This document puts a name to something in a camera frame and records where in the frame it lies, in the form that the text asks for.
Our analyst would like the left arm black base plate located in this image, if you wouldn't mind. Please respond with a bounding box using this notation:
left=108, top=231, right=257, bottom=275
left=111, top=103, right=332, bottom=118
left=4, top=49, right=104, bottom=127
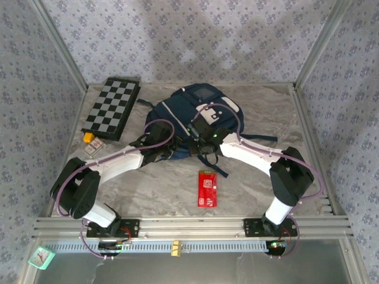
left=86, top=218, right=140, bottom=238

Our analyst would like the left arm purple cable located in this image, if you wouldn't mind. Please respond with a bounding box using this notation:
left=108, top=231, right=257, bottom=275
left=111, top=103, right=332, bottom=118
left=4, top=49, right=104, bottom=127
left=56, top=120, right=175, bottom=261

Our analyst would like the aluminium side rail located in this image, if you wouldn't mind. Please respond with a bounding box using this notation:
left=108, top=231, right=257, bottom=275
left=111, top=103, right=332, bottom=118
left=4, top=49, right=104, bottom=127
left=44, top=88, right=88, bottom=217
left=291, top=84, right=341, bottom=215

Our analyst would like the aluminium frame post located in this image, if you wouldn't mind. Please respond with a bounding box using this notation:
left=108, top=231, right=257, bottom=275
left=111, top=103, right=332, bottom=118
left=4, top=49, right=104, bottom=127
left=28, top=0, right=89, bottom=92
left=294, top=0, right=355, bottom=89

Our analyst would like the small circuit board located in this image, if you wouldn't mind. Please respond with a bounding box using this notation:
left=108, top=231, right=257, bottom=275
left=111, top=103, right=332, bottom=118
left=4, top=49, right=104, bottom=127
left=268, top=240, right=290, bottom=252
left=98, top=240, right=133, bottom=253

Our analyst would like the mint green alarm clock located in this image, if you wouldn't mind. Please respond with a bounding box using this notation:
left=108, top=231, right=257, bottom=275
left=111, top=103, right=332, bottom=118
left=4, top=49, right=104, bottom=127
left=28, top=246, right=56, bottom=270

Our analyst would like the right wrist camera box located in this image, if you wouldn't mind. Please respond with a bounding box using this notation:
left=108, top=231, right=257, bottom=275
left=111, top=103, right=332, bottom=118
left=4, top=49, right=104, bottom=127
left=187, top=117, right=210, bottom=140

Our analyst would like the grey slotted cable duct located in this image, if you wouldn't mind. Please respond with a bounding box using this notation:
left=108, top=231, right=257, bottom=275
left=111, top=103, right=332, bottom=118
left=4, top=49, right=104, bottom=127
left=44, top=239, right=272, bottom=254

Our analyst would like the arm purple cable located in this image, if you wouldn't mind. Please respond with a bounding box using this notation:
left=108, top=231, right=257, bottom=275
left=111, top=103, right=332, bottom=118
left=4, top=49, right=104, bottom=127
left=56, top=120, right=175, bottom=261
left=197, top=103, right=325, bottom=261

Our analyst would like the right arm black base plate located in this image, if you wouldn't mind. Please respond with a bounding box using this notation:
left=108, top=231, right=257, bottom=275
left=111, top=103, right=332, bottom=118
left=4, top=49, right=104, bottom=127
left=243, top=218, right=298, bottom=237

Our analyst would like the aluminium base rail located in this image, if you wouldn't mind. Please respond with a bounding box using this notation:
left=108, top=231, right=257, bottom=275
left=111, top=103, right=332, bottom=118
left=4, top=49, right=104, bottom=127
left=32, top=215, right=355, bottom=240

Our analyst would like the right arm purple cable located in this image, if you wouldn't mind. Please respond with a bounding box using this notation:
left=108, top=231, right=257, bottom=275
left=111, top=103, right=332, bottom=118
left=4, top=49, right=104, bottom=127
left=197, top=103, right=325, bottom=261

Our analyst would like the black grey chessboard box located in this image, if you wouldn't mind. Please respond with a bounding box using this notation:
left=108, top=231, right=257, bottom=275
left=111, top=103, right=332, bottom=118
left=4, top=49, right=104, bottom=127
left=81, top=77, right=141, bottom=142

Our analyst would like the playing card box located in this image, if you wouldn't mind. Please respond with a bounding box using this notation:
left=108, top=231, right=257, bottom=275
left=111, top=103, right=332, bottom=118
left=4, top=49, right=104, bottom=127
left=82, top=138, right=107, bottom=158

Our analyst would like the red packet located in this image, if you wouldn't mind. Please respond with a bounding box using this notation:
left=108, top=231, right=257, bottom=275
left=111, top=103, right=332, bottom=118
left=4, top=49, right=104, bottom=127
left=197, top=170, right=219, bottom=208

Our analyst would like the navy blue student backpack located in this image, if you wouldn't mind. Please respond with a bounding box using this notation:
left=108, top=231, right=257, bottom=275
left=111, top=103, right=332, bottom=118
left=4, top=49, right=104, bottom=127
left=137, top=83, right=278, bottom=179

